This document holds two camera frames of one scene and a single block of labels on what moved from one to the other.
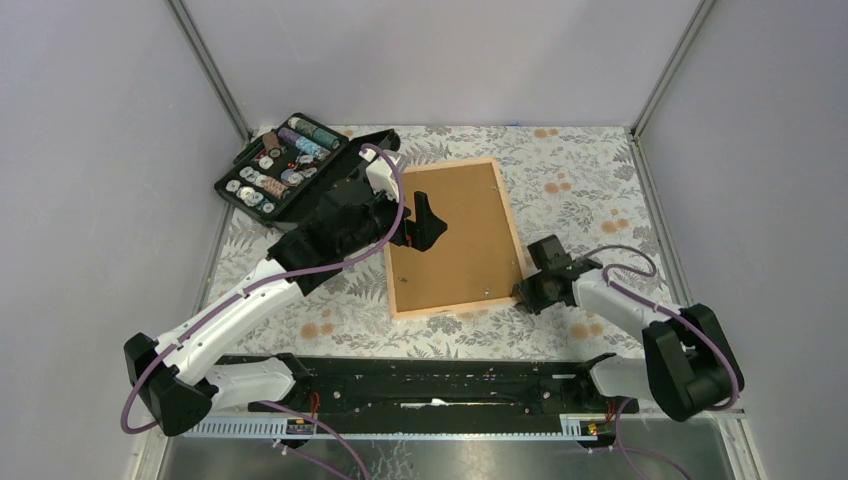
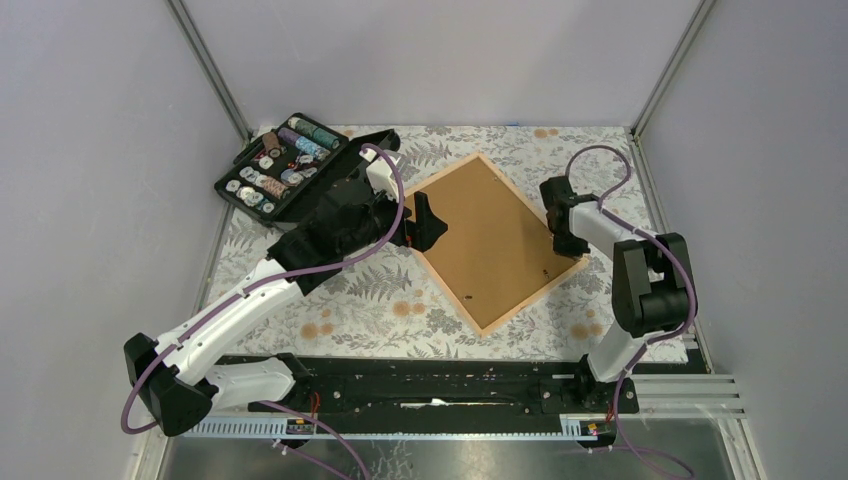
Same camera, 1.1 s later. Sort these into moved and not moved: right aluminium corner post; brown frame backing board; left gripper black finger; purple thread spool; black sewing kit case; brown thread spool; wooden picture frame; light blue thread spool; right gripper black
Moved: right gripper black; brown frame backing board; wooden picture frame
Not moved: left gripper black finger; brown thread spool; right aluminium corner post; black sewing kit case; light blue thread spool; purple thread spool
